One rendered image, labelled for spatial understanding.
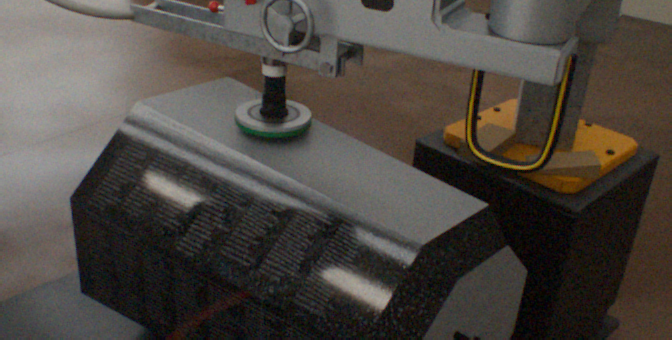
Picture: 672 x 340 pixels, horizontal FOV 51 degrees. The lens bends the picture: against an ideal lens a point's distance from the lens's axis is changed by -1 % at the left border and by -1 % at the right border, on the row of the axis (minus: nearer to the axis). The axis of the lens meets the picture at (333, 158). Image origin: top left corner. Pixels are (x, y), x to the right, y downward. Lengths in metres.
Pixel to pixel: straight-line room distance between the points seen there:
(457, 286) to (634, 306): 1.61
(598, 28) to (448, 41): 0.69
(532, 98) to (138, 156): 1.21
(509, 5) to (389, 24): 0.28
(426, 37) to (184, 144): 0.78
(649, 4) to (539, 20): 6.21
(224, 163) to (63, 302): 1.12
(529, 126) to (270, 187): 0.92
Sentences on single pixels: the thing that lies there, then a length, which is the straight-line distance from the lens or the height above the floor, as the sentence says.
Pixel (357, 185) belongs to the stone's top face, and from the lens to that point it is 1.78.
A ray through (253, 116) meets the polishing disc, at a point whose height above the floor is 0.93.
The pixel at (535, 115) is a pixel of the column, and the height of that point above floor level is 0.88.
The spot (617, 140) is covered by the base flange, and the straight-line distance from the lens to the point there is 2.55.
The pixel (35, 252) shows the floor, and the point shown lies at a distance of 3.17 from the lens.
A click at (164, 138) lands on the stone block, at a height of 0.83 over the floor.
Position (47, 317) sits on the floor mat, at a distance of 2.79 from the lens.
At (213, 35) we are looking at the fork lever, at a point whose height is 1.14.
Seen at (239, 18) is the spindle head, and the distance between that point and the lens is 1.86.
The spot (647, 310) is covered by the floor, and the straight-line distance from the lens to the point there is 3.14.
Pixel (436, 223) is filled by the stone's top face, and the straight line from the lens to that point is 1.67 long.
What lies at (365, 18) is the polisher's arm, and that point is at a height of 1.28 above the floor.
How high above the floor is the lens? 1.73
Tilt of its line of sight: 27 degrees down
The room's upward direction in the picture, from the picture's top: 4 degrees clockwise
